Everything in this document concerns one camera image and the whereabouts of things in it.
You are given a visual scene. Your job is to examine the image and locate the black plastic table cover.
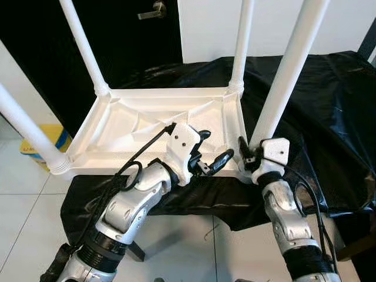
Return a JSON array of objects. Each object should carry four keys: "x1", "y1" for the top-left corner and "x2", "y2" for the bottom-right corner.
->
[{"x1": 59, "y1": 52, "x2": 376, "y2": 233}]

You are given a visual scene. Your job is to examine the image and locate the brown wooden table leg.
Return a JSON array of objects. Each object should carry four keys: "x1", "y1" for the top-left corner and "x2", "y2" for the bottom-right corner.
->
[
  {"x1": 336, "y1": 232, "x2": 376, "y2": 262},
  {"x1": 126, "y1": 241, "x2": 147, "y2": 263}
]

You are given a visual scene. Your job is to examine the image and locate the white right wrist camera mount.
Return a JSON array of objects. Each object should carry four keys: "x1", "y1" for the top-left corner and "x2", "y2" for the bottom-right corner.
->
[{"x1": 257, "y1": 137, "x2": 291, "y2": 176}]

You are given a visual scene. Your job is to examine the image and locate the black door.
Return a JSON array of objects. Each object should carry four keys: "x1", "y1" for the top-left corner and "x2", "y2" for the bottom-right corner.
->
[{"x1": 0, "y1": 0, "x2": 183, "y2": 133}]

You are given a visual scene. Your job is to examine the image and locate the silver door lever handle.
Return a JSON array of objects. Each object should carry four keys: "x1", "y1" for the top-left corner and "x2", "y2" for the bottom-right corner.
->
[{"x1": 137, "y1": 1, "x2": 168, "y2": 21}]

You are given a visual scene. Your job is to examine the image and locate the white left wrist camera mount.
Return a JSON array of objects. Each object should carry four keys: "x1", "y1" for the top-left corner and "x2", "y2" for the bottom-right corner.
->
[{"x1": 164, "y1": 122, "x2": 203, "y2": 187}]

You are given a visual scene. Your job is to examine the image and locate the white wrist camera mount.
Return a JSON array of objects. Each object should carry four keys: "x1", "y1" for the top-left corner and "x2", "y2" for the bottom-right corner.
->
[
  {"x1": 257, "y1": 137, "x2": 291, "y2": 176},
  {"x1": 164, "y1": 122, "x2": 203, "y2": 187}
]

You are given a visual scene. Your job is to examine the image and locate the white plastic table leg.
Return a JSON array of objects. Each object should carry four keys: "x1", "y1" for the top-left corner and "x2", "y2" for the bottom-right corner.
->
[
  {"x1": 0, "y1": 82, "x2": 72, "y2": 176},
  {"x1": 229, "y1": 0, "x2": 256, "y2": 96},
  {"x1": 248, "y1": 0, "x2": 331, "y2": 150},
  {"x1": 59, "y1": 0, "x2": 112, "y2": 98}
]

